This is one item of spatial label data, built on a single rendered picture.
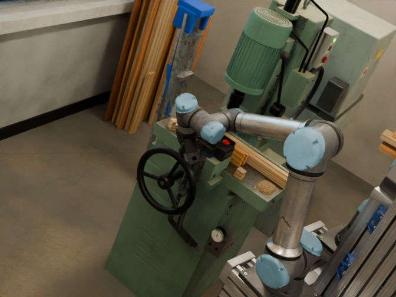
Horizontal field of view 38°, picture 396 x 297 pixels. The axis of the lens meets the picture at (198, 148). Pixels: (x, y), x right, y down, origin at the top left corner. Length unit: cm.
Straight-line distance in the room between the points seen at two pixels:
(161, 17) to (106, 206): 126
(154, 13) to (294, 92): 151
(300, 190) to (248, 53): 75
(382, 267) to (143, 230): 119
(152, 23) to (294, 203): 229
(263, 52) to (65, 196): 160
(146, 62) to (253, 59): 169
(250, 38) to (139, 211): 97
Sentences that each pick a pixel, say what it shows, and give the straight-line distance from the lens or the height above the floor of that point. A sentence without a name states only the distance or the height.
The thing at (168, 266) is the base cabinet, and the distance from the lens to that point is 275.
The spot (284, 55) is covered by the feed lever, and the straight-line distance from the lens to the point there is 221.
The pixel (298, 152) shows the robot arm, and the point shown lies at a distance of 168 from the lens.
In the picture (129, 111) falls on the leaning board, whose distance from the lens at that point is 407.
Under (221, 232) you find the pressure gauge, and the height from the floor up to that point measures 69.
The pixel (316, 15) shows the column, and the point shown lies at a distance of 257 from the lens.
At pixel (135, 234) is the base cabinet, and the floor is 32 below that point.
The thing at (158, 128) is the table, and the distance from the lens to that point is 251.
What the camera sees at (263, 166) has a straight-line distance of 246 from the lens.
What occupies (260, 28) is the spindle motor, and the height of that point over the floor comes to 147.
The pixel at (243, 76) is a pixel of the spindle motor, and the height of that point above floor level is 126.
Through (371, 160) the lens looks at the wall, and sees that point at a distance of 489.
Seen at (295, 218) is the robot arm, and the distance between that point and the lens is 178.
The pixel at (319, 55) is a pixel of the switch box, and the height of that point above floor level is 138.
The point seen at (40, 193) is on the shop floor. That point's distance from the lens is 337.
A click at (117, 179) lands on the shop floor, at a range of 364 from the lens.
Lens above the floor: 212
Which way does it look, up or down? 30 degrees down
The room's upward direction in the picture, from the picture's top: 23 degrees clockwise
